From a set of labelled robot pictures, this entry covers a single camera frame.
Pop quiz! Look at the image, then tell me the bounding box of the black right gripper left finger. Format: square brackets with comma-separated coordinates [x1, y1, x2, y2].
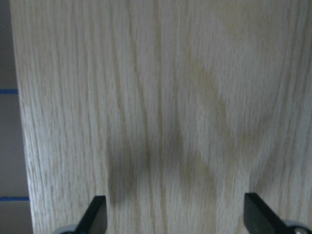
[76, 195, 108, 234]

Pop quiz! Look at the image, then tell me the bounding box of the light wooden drawer cabinet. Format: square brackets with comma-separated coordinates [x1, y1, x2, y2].
[10, 0, 312, 234]

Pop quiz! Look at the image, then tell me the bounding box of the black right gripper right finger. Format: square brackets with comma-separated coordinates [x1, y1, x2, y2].
[244, 193, 292, 234]

